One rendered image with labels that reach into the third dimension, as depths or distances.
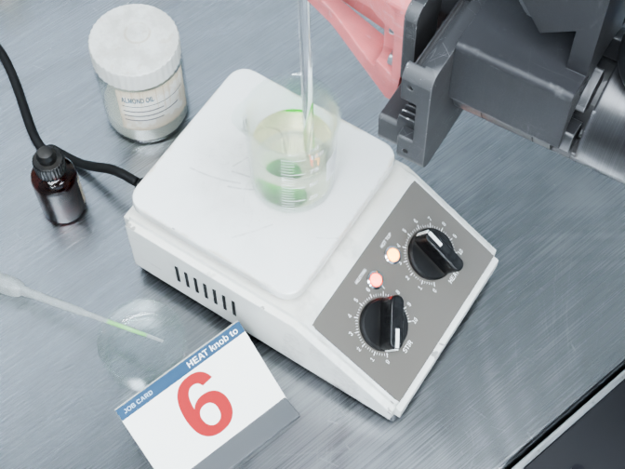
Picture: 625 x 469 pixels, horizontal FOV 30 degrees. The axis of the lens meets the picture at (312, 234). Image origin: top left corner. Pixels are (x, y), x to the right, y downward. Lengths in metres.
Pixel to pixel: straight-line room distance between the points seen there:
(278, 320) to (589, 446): 0.20
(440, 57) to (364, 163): 0.25
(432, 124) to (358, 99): 0.35
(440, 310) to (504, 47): 0.29
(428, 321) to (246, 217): 0.13
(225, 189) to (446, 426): 0.20
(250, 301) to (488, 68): 0.27
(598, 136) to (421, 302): 0.27
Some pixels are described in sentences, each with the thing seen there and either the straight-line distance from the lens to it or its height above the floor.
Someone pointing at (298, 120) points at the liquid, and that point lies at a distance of 0.67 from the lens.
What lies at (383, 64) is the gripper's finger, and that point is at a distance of 0.51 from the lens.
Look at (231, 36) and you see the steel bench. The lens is 0.87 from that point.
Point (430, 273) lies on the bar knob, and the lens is 0.71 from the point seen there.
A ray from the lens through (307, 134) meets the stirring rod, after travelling 0.64.
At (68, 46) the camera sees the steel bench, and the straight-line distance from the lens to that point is 0.88.
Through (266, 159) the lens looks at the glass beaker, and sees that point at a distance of 0.64.
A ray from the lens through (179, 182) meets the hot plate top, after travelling 0.70.
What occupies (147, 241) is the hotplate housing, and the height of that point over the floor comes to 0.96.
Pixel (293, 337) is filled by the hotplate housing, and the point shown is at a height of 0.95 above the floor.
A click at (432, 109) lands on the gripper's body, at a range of 0.47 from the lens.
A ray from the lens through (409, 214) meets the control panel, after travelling 0.72.
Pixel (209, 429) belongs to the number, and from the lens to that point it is 0.71.
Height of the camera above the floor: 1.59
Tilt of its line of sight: 62 degrees down
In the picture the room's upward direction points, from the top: 1 degrees clockwise
